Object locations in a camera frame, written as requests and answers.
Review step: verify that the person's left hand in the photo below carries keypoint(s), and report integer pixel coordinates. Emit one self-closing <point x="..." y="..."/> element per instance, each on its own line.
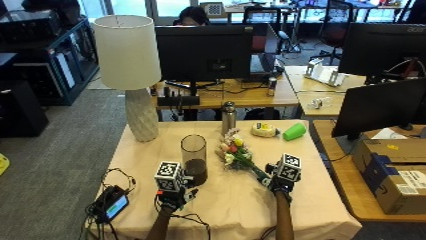
<point x="171" y="199"/>

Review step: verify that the white marker cube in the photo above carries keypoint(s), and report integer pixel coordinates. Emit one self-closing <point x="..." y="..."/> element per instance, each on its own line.
<point x="289" y="167"/>
<point x="168" y="176"/>

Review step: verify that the small white gadget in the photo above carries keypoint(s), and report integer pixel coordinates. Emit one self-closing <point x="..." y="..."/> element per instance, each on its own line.
<point x="318" y="103"/>

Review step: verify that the cardboard box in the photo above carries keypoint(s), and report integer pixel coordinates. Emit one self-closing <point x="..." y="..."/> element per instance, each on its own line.
<point x="394" y="176"/>

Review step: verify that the yellow floor object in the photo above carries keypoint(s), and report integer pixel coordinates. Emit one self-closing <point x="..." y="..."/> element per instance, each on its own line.
<point x="3" y="164"/>

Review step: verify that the black cabinet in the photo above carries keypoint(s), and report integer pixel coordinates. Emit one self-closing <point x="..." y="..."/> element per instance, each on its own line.
<point x="20" y="110"/>

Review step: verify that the printed marker board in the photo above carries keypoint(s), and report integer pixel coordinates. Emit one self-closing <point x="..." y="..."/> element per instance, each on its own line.
<point x="213" y="9"/>

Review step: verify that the dark glass cylinder vase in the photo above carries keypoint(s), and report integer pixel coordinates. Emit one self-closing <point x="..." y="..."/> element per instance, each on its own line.
<point x="193" y="156"/>

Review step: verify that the black computer monitor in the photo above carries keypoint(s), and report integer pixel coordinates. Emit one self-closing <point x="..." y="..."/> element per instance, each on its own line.
<point x="381" y="106"/>
<point x="200" y="50"/>
<point x="381" y="50"/>

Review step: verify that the black power strip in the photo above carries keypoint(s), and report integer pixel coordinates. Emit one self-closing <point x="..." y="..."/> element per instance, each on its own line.
<point x="177" y="100"/>

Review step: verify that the black office chair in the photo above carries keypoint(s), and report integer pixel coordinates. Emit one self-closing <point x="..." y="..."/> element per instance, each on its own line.
<point x="334" y="30"/>
<point x="263" y="15"/>

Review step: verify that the green plastic cup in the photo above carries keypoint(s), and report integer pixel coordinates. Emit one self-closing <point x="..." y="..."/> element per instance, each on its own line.
<point x="295" y="132"/>

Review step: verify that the stainless steel bottle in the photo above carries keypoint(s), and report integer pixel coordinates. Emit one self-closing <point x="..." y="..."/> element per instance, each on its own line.
<point x="228" y="118"/>

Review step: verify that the white plastic stand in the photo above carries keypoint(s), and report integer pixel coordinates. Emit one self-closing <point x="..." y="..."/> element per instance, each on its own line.
<point x="326" y="75"/>

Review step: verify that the artificial flower bouquet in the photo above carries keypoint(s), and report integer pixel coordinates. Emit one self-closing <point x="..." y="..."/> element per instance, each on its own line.
<point x="235" y="154"/>

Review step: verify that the white table lamp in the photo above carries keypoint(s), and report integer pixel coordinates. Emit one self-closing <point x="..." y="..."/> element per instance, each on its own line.
<point x="127" y="53"/>

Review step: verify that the black storage shelf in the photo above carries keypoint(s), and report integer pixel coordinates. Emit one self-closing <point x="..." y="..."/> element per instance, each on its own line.
<point x="67" y="66"/>

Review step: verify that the white paper sheet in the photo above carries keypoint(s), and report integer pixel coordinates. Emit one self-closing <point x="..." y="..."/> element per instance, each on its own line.
<point x="388" y="134"/>

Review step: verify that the beige tablecloth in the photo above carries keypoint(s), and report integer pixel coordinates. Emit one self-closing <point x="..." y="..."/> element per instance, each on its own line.
<point x="231" y="206"/>

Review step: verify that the wooden office desk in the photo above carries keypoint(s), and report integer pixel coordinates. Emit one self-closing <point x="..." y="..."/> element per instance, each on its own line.
<point x="248" y="96"/>
<point x="346" y="186"/>
<point x="310" y="90"/>

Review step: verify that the person's right hand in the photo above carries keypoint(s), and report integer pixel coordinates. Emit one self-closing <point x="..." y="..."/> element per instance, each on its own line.
<point x="279" y="186"/>

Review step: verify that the metal drink can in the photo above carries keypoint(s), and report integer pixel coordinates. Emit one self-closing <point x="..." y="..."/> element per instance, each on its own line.
<point x="272" y="87"/>

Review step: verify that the black device with screen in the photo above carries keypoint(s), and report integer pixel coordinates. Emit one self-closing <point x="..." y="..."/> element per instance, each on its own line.
<point x="115" y="206"/>

